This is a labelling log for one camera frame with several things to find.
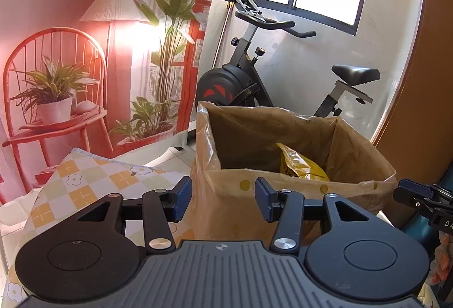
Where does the printed room backdrop poster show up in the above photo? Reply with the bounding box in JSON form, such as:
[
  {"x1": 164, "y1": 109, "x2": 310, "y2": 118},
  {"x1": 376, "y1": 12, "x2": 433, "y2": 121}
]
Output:
[{"x1": 1, "y1": 0, "x2": 212, "y2": 202}]

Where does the checkered floral tablecloth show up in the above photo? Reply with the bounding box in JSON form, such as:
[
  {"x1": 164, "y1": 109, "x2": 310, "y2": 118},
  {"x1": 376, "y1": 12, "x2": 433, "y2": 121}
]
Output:
[{"x1": 1, "y1": 146, "x2": 195, "y2": 307}]

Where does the yellow chip bag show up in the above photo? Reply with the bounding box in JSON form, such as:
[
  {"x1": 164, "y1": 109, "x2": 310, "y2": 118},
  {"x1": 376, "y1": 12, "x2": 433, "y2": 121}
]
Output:
[{"x1": 276, "y1": 143, "x2": 329, "y2": 181}]

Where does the black exercise bike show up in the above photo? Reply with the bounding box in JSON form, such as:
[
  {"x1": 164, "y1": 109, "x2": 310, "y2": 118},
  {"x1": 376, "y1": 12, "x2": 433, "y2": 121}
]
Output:
[{"x1": 195, "y1": 0, "x2": 382, "y2": 119}]

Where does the cardboard box with plastic liner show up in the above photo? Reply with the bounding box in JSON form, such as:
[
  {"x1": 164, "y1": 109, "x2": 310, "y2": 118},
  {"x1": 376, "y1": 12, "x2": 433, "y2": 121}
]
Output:
[{"x1": 183, "y1": 100, "x2": 399, "y2": 248}]

